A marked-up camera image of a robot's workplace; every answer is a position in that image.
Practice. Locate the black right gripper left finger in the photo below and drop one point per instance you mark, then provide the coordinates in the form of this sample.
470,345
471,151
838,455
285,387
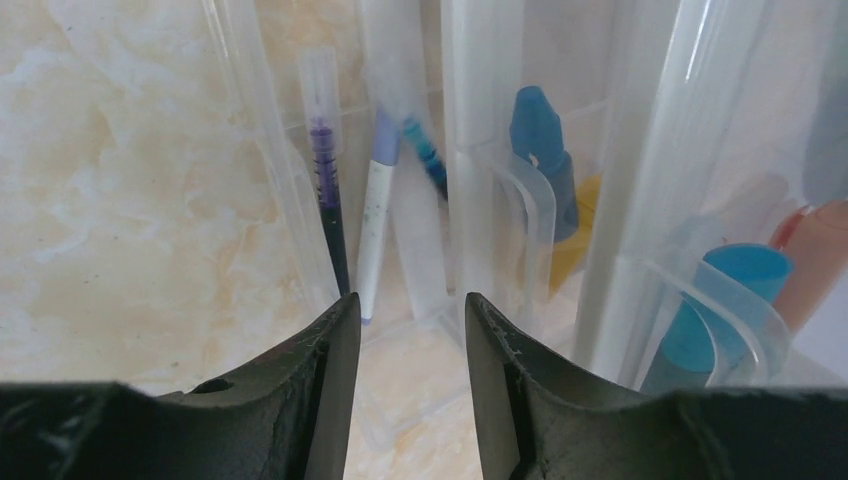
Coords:
285,414

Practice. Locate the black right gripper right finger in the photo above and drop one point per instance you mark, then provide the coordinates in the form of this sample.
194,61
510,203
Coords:
539,416

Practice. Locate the black marker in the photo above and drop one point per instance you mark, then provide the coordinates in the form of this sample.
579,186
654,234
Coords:
716,321

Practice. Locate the white plastic drawer organizer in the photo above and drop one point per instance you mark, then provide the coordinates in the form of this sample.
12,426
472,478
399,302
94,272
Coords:
657,190

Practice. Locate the blue marker cap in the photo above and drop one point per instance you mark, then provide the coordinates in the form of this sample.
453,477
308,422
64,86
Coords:
537,137

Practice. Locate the white blue pen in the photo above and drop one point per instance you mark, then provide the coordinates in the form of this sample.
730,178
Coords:
384,158

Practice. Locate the blue clear gel pen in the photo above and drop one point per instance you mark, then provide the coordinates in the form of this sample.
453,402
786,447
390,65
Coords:
427,153

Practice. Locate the orange cap clear marker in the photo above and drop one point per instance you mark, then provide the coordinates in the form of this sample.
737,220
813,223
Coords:
815,240

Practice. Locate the dark purple pen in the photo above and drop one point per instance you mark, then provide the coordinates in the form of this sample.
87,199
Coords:
318,76

